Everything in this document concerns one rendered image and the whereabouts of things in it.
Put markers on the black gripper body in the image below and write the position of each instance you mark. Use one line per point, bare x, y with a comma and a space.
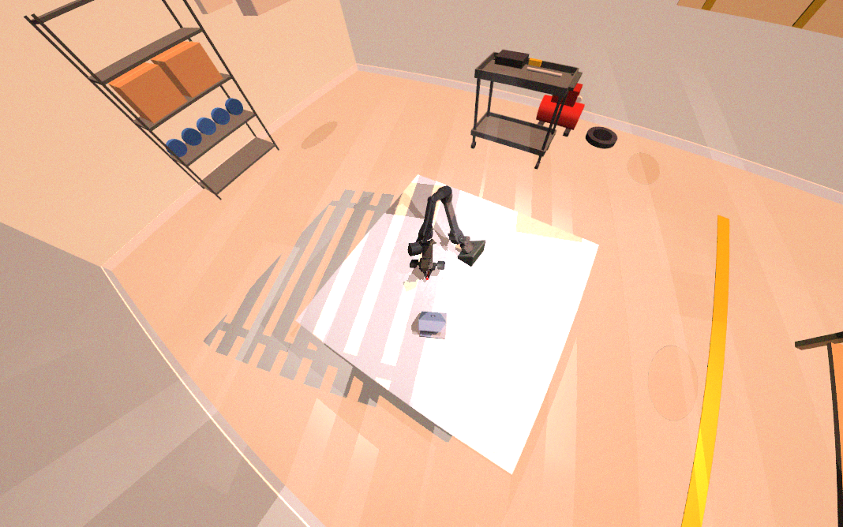
440, 264

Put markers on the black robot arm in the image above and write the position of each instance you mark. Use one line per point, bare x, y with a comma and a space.
456, 236

